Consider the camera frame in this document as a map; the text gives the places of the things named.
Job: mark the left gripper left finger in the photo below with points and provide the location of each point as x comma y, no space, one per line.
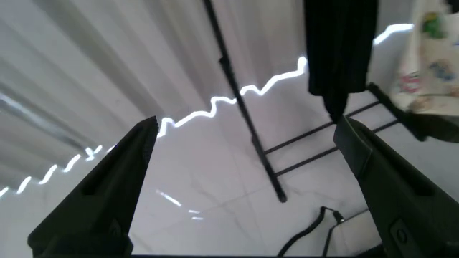
97,211

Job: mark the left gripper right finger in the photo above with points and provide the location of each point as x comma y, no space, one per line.
419,222

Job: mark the cream printed garment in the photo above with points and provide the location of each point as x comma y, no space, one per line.
430,71

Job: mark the black garment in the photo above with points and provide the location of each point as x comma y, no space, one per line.
337,46

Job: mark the black clothes rack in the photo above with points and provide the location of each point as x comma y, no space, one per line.
233,82

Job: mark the white curtain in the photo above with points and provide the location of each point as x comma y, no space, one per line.
107,53

